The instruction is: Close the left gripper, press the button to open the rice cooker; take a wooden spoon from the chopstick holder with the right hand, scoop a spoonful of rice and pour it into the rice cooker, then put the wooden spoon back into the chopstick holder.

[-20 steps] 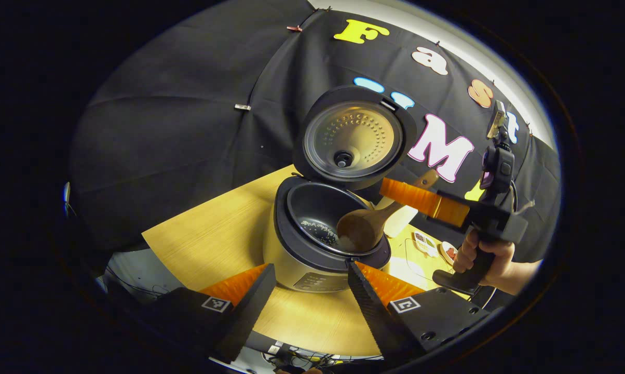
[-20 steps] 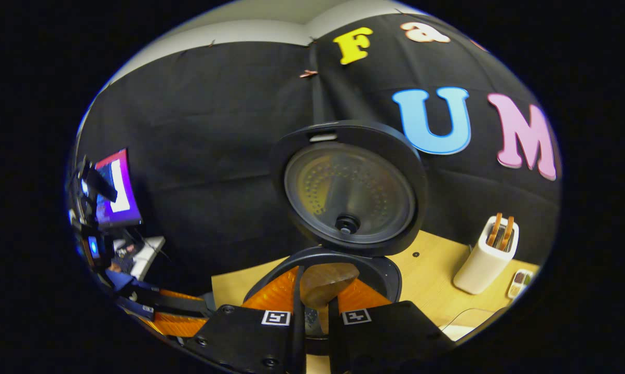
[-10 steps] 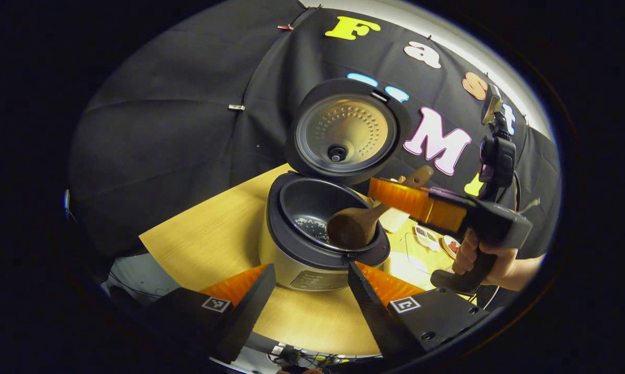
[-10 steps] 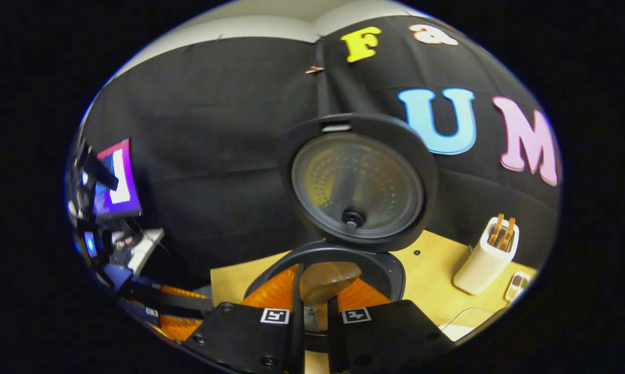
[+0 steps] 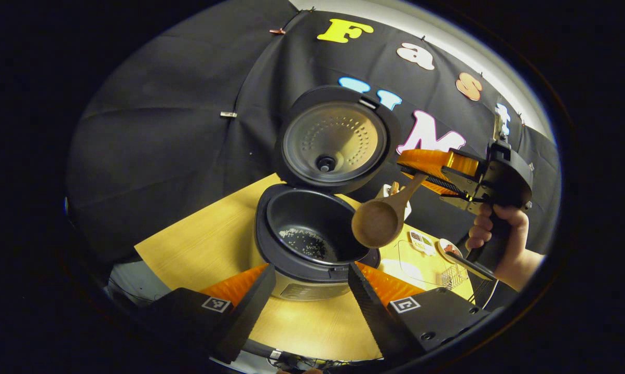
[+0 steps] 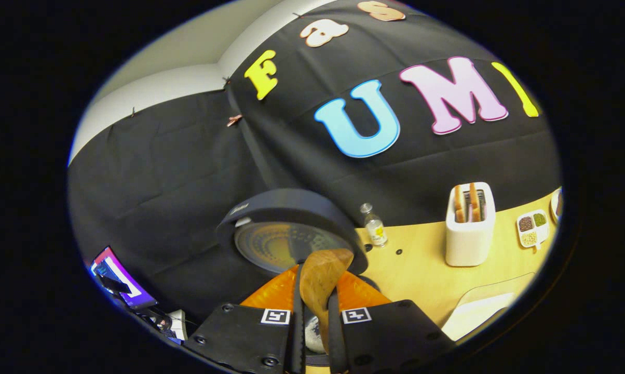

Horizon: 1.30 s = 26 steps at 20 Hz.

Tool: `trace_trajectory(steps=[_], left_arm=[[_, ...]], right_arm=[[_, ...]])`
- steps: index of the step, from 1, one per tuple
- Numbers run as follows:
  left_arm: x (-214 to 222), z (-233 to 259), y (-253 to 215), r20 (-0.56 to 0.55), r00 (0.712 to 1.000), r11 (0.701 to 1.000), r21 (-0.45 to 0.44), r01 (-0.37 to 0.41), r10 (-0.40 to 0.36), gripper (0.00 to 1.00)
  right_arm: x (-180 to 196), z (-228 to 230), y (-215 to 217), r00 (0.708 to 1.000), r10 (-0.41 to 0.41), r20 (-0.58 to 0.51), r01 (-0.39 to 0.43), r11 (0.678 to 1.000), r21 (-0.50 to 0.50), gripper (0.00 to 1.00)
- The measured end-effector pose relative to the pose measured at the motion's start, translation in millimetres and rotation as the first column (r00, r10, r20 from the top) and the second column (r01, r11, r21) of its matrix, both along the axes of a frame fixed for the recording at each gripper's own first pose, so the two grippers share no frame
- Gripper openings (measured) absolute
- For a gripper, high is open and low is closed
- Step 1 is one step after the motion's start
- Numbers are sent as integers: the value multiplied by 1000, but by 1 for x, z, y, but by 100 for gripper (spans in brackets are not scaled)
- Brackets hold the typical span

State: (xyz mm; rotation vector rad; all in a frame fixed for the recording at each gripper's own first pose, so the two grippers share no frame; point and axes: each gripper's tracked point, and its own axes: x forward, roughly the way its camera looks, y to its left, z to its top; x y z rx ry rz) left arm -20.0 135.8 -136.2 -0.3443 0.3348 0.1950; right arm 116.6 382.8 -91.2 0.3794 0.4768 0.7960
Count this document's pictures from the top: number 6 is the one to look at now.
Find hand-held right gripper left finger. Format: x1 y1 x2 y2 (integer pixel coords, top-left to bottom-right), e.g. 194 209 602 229
184 263 306 374

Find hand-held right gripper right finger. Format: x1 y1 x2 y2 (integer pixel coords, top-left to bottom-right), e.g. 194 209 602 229
326 270 456 374

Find wooden spoon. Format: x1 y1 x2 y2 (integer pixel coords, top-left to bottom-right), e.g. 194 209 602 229
299 248 355 354

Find dark grey rice cooker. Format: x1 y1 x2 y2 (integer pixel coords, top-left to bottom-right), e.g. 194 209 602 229
216 188 382 365

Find small glass bottle yellow label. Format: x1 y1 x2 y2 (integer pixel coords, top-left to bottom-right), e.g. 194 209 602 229
360 203 388 247

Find white object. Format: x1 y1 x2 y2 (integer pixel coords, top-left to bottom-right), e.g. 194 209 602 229
168 310 189 342

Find white toaster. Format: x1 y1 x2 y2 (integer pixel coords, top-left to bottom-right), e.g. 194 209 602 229
445 182 497 268

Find clear plastic container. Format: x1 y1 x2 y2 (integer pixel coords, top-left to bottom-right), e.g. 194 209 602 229
440 272 536 343

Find monitor screen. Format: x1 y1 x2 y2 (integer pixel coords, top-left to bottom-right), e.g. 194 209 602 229
89 246 158 311

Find black backdrop cloth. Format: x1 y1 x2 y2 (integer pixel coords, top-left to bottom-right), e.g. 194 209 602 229
67 0 562 333

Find white divided dish of beans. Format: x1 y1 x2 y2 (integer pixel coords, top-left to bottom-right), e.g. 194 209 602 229
516 209 550 251

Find white round plate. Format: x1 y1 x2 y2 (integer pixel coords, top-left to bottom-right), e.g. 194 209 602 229
550 188 563 224

